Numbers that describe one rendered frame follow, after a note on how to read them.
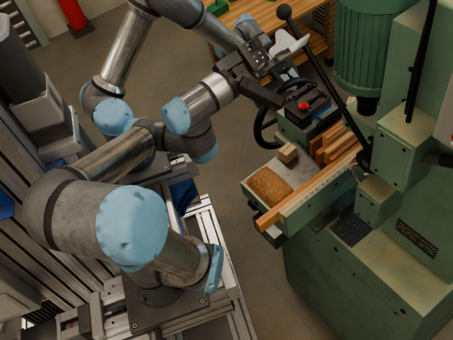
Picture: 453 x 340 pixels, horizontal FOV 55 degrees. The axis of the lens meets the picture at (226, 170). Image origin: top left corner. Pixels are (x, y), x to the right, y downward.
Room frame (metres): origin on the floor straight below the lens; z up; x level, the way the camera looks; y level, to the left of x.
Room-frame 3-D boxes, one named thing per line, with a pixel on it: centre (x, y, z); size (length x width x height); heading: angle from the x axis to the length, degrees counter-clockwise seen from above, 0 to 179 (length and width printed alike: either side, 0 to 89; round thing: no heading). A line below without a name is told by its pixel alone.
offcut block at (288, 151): (0.80, -0.19, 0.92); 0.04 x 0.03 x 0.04; 120
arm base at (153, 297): (0.56, 0.26, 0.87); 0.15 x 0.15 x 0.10
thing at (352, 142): (0.76, -0.37, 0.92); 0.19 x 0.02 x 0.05; 114
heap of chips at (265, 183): (0.71, -0.11, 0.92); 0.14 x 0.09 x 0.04; 24
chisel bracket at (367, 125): (0.73, -0.40, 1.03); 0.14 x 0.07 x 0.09; 24
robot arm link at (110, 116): (1.06, 0.30, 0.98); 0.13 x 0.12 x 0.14; 22
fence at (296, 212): (0.70, -0.38, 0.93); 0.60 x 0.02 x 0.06; 114
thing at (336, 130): (0.82, -0.38, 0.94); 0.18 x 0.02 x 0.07; 114
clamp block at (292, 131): (0.91, -0.29, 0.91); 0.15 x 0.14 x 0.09; 114
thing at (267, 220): (0.72, -0.34, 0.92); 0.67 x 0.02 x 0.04; 114
